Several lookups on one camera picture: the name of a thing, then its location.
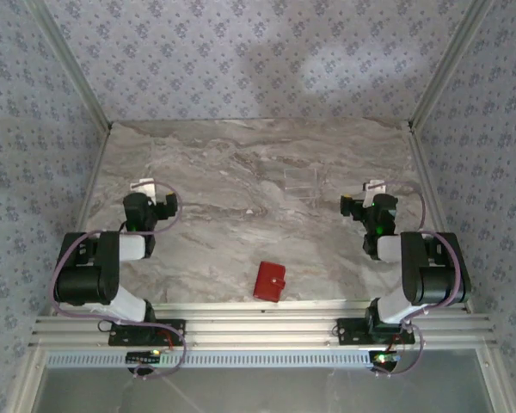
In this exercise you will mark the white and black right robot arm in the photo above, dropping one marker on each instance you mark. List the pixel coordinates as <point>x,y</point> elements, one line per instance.
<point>434,279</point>

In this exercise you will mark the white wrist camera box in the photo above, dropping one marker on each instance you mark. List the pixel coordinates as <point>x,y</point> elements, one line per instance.
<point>376,187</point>
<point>144,186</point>

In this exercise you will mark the grey metal panel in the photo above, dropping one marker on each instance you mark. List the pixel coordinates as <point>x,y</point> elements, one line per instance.
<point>262,393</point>

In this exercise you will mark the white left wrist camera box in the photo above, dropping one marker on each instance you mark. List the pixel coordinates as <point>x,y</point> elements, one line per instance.
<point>144,186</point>

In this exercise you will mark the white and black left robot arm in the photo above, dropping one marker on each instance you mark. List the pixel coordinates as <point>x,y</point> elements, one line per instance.
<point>86,279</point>

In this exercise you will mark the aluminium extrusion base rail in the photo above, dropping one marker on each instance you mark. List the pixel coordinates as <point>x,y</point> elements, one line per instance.
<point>262,327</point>

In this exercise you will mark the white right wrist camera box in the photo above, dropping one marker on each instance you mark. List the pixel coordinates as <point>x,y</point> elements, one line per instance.
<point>376,187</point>

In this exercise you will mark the aluminium frame post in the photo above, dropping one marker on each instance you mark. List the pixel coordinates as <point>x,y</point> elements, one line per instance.
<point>448,64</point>
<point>74,64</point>

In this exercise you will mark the aluminium table side rail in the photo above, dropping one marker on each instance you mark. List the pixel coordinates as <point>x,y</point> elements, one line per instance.
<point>82,215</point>
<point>425,163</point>

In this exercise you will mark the red leather card holder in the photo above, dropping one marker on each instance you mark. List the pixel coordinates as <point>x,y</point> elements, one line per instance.
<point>268,281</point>

